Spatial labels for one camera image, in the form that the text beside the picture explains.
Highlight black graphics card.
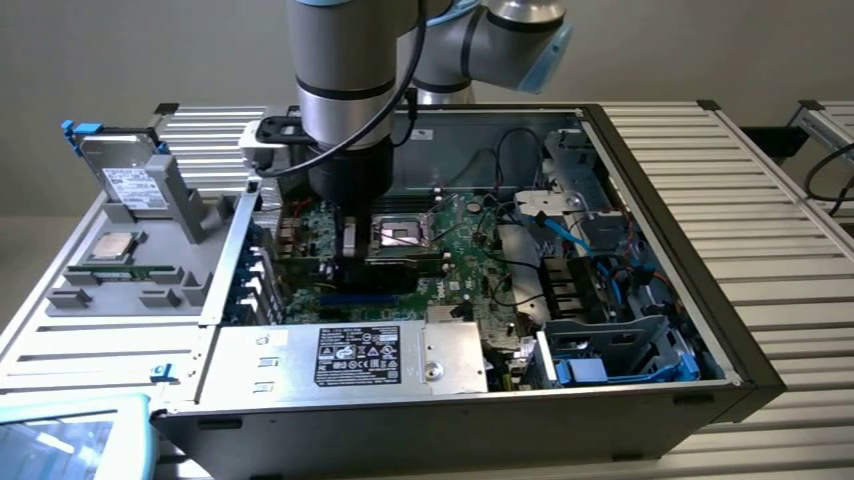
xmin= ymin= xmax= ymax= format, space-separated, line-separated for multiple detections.
xmin=330 ymin=252 xmax=447 ymax=297

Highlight small silver heatsink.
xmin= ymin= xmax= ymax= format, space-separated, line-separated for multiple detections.
xmin=424 ymin=304 xmax=463 ymax=327

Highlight black RAM slots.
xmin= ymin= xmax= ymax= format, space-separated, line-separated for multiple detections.
xmin=370 ymin=195 xmax=443 ymax=215

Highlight CPU socket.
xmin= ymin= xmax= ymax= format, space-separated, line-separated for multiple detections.
xmin=367 ymin=212 xmax=435 ymax=251

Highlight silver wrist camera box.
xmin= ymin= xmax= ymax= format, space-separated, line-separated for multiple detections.
xmin=238 ymin=115 xmax=310 ymax=174

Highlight blue data wire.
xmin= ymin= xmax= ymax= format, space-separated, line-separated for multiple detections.
xmin=532 ymin=210 xmax=596 ymax=259

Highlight grey disk bay cage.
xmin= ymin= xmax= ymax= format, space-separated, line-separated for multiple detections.
xmin=536 ymin=305 xmax=675 ymax=389

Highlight blue disk bay tray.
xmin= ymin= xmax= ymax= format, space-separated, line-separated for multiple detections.
xmin=550 ymin=355 xmax=702 ymax=388

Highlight grey parts rack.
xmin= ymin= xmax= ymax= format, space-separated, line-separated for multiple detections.
xmin=43 ymin=153 xmax=243 ymax=317

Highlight silver hard disk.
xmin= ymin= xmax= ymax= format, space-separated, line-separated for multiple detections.
xmin=77 ymin=131 xmax=168 ymax=212

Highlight black fan shroud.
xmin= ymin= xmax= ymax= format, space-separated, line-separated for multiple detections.
xmin=536 ymin=254 xmax=602 ymax=321

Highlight green RAM stick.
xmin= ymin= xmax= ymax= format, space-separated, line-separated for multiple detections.
xmin=65 ymin=264 xmax=180 ymax=284

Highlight silver CPU chip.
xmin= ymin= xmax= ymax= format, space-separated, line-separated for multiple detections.
xmin=89 ymin=231 xmax=145 ymax=262

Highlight black cable loop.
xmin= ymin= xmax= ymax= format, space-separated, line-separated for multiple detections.
xmin=803 ymin=147 xmax=854 ymax=218

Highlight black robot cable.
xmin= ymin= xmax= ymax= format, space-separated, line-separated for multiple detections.
xmin=252 ymin=0 xmax=432 ymax=177

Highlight blue disk caddy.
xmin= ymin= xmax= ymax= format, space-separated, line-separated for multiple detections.
xmin=59 ymin=119 xmax=103 ymax=155

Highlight silver power supply unit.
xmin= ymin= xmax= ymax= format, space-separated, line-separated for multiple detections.
xmin=194 ymin=320 xmax=491 ymax=404

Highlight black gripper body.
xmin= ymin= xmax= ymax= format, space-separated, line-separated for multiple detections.
xmin=307 ymin=141 xmax=396 ymax=217

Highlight green motherboard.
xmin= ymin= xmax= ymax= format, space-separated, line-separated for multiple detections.
xmin=274 ymin=192 xmax=528 ymax=351

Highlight open black PC case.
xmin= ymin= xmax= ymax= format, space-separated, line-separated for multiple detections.
xmin=149 ymin=102 xmax=787 ymax=480

